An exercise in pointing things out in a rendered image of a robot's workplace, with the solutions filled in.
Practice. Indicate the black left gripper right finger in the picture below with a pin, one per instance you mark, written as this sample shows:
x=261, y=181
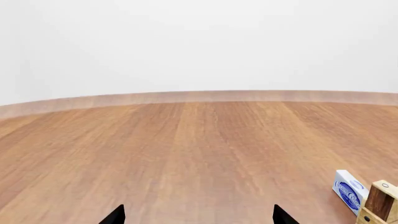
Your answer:
x=282, y=217

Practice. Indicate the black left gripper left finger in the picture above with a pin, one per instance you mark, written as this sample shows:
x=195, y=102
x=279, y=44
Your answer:
x=115, y=217

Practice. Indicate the wooden tray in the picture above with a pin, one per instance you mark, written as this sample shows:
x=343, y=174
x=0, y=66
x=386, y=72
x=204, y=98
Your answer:
x=379, y=205

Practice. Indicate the white blue cream cheese box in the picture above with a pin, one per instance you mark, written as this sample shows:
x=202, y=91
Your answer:
x=348, y=189

